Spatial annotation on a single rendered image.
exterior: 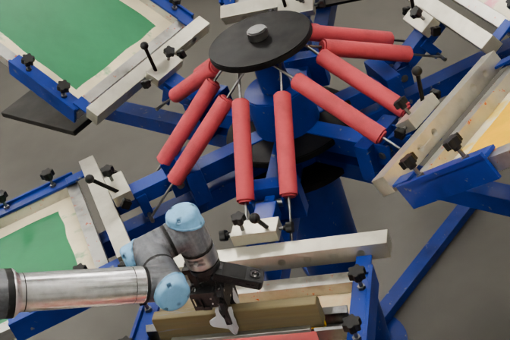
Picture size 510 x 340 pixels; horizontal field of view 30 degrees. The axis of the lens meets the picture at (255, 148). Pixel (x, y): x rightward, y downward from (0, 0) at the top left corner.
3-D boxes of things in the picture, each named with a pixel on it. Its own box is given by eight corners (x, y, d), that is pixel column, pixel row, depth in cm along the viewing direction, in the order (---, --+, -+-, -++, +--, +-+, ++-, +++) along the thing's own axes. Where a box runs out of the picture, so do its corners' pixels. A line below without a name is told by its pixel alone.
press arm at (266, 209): (272, 257, 246) (267, 243, 243) (251, 259, 248) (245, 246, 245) (281, 213, 260) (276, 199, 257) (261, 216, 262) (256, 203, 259)
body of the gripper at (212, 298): (203, 290, 224) (186, 253, 218) (237, 286, 222) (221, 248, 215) (196, 313, 218) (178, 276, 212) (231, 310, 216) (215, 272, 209)
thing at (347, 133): (418, 214, 252) (409, 179, 246) (148, 248, 276) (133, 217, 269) (423, 53, 316) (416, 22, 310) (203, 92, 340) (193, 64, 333)
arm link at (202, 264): (215, 234, 213) (209, 259, 206) (222, 249, 215) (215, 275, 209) (185, 238, 215) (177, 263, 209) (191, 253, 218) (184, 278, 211)
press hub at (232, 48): (417, 385, 325) (316, 52, 251) (305, 394, 337) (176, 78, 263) (420, 300, 356) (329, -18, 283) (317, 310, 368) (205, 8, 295)
